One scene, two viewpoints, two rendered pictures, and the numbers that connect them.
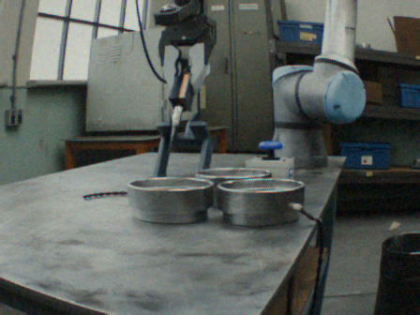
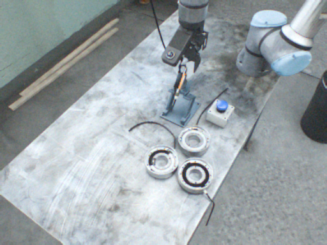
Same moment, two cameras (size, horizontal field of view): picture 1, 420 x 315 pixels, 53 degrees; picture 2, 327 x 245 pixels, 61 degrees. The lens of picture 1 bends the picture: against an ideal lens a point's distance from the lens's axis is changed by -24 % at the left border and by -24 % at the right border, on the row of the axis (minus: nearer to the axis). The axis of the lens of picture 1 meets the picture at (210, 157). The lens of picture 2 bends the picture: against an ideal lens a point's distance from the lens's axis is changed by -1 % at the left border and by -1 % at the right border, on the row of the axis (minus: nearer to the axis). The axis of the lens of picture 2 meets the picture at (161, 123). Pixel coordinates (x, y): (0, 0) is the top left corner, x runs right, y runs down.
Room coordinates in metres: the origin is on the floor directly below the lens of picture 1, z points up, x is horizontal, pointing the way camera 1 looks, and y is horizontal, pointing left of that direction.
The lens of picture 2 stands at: (0.23, -0.07, 1.59)
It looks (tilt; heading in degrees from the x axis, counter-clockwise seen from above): 53 degrees down; 16
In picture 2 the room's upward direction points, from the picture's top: 1 degrees counter-clockwise
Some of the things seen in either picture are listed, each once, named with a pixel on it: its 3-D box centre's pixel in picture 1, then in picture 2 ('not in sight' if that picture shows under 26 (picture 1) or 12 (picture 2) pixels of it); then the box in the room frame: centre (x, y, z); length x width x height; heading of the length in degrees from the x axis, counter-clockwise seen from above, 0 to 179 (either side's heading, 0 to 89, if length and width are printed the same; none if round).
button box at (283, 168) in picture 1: (271, 172); (221, 111); (0.88, -0.10, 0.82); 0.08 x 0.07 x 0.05; 162
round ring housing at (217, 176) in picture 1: (233, 187); (193, 141); (0.74, -0.03, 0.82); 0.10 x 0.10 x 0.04
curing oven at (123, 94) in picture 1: (147, 82); not in sight; (3.28, 0.39, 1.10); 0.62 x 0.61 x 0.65; 162
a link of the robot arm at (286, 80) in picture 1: (298, 93); (266, 31); (1.19, -0.21, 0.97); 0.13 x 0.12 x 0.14; 30
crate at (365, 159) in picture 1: (367, 155); not in sight; (4.10, -1.37, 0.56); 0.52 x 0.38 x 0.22; 69
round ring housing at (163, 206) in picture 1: (169, 200); (161, 162); (0.64, 0.05, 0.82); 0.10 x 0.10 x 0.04
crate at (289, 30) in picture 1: (307, 36); not in sight; (4.26, -0.88, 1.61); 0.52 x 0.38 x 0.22; 75
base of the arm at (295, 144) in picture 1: (298, 143); (257, 55); (1.20, -0.20, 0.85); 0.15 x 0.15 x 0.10
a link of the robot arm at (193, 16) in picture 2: not in sight; (191, 9); (0.90, 0.04, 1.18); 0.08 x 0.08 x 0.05
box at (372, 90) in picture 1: (363, 83); not in sight; (4.09, -1.35, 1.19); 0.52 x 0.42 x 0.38; 72
